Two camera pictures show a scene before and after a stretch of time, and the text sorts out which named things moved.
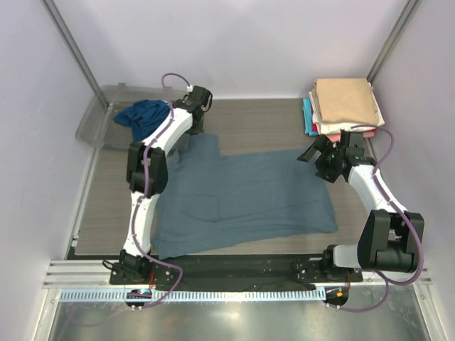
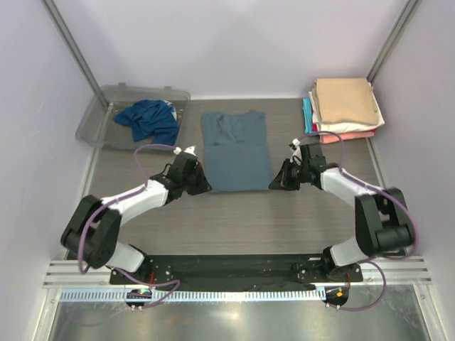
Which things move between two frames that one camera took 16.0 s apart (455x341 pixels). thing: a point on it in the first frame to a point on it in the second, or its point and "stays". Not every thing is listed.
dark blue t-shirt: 143,116 stays
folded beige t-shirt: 350,99 stays
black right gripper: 320,144 to 282,180
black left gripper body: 198,128 to 187,182
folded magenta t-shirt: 314,126 stays
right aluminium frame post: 407,14 stays
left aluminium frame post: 60,23 stays
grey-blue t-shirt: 212,202 to 236,153
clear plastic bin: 97,126 stays
